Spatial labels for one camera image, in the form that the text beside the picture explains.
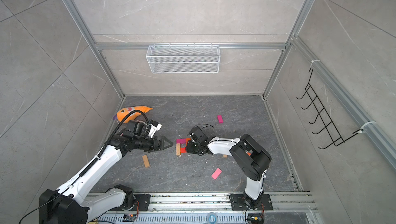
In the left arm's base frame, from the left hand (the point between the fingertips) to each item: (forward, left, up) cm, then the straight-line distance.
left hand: (169, 144), depth 76 cm
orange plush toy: (+27, +34, -7) cm, 44 cm away
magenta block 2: (+26, -30, -16) cm, 42 cm away
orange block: (+10, -8, -15) cm, 19 cm away
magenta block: (+9, -4, -16) cm, 19 cm away
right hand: (+4, -9, -15) cm, 18 cm away
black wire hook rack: (+8, -71, +15) cm, 73 cm away
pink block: (-11, -24, -16) cm, 31 cm away
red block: (+4, -5, -16) cm, 17 cm away
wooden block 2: (-3, +15, -15) cm, 22 cm away
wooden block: (+4, -2, -15) cm, 15 cm away
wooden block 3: (-1, -30, -15) cm, 34 cm away
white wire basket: (+54, -6, +13) cm, 56 cm away
